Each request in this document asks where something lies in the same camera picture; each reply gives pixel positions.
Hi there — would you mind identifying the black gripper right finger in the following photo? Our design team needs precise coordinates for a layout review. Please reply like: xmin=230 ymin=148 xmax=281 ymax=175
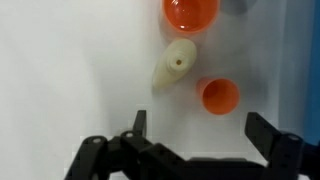
xmin=244 ymin=111 xmax=320 ymax=180

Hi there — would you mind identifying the orange toy pot with handle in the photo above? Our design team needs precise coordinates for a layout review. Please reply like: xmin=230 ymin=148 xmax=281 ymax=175
xmin=161 ymin=0 xmax=220 ymax=35

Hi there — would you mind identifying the small orange plastic cup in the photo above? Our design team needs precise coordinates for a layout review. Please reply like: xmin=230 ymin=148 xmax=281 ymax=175
xmin=195 ymin=76 xmax=241 ymax=116

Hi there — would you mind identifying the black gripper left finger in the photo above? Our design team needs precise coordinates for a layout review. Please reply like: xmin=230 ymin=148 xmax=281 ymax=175
xmin=65 ymin=109 xmax=189 ymax=180

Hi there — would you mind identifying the cream plastic bottle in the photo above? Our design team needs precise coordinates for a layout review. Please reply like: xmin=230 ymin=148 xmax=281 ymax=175
xmin=152 ymin=38 xmax=198 ymax=90

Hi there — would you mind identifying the blue toy pot with handle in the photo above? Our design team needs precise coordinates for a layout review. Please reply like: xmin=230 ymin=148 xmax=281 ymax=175
xmin=219 ymin=0 xmax=258 ymax=16

